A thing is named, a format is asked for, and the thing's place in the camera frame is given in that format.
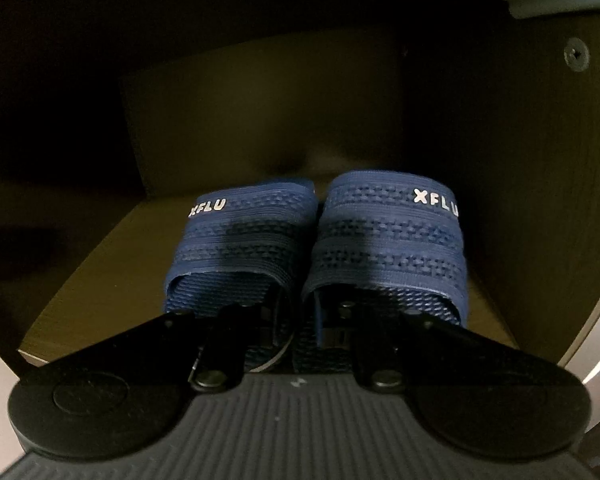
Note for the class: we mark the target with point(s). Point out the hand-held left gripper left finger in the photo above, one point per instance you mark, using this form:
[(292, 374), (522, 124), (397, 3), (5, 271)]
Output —
[(220, 345)]

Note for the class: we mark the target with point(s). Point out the blue slide sandal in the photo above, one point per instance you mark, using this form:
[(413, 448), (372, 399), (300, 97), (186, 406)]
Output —
[(240, 240), (390, 240)]

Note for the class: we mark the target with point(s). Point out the white shoe cabinet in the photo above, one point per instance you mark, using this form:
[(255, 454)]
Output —
[(280, 85)]

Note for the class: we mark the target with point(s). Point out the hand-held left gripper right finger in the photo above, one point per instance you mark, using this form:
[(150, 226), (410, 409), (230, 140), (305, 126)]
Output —
[(375, 350)]

